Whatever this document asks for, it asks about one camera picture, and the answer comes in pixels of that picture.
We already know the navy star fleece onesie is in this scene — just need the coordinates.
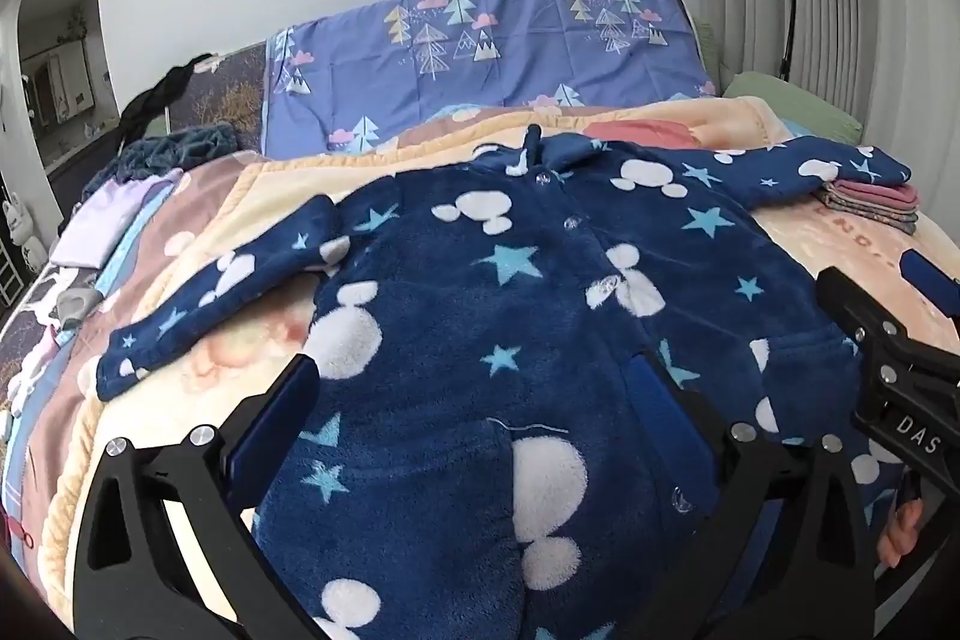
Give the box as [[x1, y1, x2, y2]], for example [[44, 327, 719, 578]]
[[96, 127, 910, 638]]

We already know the person right hand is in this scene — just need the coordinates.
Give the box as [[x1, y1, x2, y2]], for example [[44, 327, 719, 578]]
[[877, 498, 924, 569]]

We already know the stack of folded pink cloths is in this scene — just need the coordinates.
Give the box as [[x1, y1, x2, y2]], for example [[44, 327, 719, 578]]
[[815, 181, 919, 236]]

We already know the green pillow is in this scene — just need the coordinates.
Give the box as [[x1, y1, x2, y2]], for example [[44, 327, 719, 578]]
[[724, 71, 862, 145]]

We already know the grey white curtain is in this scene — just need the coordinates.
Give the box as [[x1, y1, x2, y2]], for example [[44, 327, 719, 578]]
[[700, 0, 958, 232]]

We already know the patterned bed sheet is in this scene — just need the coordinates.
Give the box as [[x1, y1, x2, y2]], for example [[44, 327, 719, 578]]
[[2, 265, 98, 456]]

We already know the lilac folded cloth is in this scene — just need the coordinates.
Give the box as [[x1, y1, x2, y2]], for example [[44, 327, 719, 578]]
[[49, 167, 184, 269]]

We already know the peach fleece blanket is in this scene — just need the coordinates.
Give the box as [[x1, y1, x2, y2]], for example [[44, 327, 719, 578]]
[[29, 94, 960, 619]]

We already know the white lucky cat figurine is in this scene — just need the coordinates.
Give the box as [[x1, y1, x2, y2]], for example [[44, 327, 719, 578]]
[[2, 193, 47, 273]]

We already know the dark teal knitted throw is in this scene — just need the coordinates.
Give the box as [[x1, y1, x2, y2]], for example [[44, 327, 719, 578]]
[[80, 124, 239, 203]]

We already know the black garment on headboard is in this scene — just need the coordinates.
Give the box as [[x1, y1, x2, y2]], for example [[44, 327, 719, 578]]
[[117, 52, 212, 146]]

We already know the dark floral pillow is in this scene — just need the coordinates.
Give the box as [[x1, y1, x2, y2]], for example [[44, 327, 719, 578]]
[[166, 42, 267, 151]]

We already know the purple tree print pillow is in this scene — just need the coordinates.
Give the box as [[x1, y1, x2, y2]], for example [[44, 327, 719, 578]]
[[262, 0, 715, 159]]

